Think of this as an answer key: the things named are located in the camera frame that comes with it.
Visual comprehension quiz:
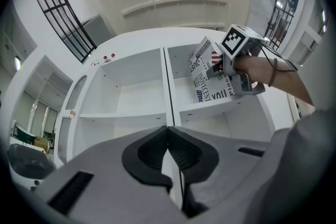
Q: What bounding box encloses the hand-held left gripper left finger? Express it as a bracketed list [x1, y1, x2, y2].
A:
[121, 125, 173, 193]

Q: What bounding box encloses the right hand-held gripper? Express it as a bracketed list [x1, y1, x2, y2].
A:
[206, 24, 266, 97]

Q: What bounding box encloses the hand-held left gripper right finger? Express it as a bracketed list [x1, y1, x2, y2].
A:
[167, 125, 220, 184]

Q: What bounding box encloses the newsprint patterned book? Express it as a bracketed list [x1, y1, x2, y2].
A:
[188, 36, 236, 103]

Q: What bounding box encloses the white wooden shelf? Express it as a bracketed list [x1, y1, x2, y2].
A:
[59, 27, 292, 165]

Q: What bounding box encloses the person's right forearm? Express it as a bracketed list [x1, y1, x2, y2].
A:
[269, 59, 315, 108]

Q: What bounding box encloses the person's right hand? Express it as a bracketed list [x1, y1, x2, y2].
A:
[233, 56, 274, 87]

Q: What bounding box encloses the brown wrist band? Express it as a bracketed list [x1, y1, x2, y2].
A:
[267, 58, 278, 88]

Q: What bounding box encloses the black window grid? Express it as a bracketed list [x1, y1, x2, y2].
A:
[28, 0, 98, 64]
[263, 0, 302, 51]

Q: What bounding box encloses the cardboard box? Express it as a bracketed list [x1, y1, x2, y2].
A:
[33, 136, 51, 154]

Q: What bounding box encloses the black and white chair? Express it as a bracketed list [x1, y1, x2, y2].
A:
[7, 143, 56, 188]

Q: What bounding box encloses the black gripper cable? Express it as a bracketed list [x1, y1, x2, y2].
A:
[258, 40, 299, 73]

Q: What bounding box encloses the dark grey wall panel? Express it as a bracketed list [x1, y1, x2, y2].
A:
[80, 14, 118, 48]

